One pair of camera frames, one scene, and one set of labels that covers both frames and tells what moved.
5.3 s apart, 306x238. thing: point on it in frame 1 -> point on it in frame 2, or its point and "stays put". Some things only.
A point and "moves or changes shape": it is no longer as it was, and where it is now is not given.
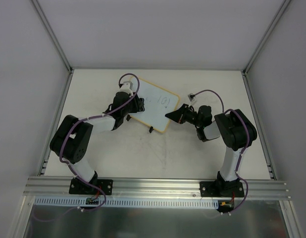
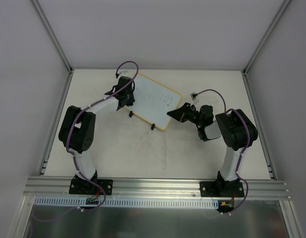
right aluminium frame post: x=266 y=37 stays put
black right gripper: x=183 y=115 stays put
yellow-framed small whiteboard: x=158 y=102 moves or changes shape
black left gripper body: x=135 y=105 -> x=128 y=99
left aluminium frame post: x=53 y=35 stays put
